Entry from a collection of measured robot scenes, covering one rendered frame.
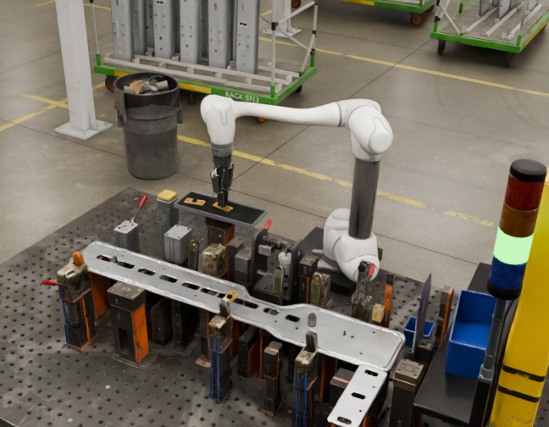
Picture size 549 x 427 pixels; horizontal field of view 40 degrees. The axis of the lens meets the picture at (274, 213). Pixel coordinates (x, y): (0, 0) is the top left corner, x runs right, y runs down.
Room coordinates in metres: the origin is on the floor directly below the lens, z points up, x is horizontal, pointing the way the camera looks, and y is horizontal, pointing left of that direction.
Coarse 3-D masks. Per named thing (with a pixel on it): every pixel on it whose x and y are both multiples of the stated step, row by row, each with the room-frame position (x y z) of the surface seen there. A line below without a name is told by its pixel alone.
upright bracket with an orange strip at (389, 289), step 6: (390, 276) 2.21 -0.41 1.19; (390, 282) 2.21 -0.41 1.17; (390, 288) 2.21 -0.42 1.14; (390, 294) 2.20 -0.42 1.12; (384, 300) 2.21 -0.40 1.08; (390, 300) 2.20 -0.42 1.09; (390, 306) 2.20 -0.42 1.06; (390, 312) 2.20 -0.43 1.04; (384, 318) 2.21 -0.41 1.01; (390, 318) 2.21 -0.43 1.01; (384, 324) 2.21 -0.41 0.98
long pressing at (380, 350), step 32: (96, 256) 2.59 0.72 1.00; (128, 256) 2.59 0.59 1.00; (160, 288) 2.37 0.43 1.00; (224, 288) 2.38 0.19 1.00; (256, 320) 2.19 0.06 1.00; (288, 320) 2.19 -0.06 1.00; (320, 320) 2.19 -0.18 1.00; (352, 320) 2.20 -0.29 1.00; (320, 352) 2.03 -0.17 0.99; (352, 352) 2.02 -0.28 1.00; (384, 352) 2.02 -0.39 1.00
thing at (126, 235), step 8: (120, 224) 2.75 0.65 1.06; (128, 224) 2.75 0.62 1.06; (136, 224) 2.75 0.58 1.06; (120, 232) 2.68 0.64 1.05; (128, 232) 2.68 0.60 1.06; (136, 232) 2.74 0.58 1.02; (120, 240) 2.69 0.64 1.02; (128, 240) 2.68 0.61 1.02; (136, 240) 2.73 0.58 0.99; (128, 248) 2.68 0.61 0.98; (136, 248) 2.73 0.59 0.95; (128, 264) 2.69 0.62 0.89
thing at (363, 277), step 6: (360, 264) 2.24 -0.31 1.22; (366, 264) 2.26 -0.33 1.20; (360, 270) 2.23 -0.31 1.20; (366, 270) 2.25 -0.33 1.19; (360, 276) 2.26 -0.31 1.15; (366, 276) 2.24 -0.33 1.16; (360, 282) 2.26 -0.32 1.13; (366, 282) 2.24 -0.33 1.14; (360, 288) 2.25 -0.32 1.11; (366, 288) 2.24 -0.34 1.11; (354, 300) 2.24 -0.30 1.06
